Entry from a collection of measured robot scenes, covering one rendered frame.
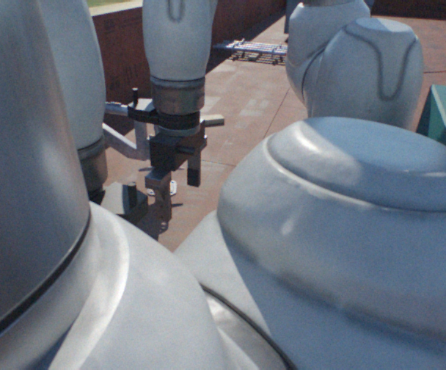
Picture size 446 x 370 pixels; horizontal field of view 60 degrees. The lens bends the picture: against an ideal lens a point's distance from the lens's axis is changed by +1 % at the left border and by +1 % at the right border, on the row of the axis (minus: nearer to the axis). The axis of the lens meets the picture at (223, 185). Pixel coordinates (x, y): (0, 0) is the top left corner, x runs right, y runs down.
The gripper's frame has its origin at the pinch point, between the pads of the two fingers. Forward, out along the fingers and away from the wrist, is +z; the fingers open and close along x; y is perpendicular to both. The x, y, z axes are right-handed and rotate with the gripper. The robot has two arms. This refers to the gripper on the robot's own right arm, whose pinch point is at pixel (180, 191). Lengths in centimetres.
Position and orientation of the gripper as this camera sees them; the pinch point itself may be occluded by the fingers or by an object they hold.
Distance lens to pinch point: 74.9
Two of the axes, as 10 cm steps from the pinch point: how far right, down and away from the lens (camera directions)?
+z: -0.4, 8.6, 5.1
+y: 9.4, 2.1, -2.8
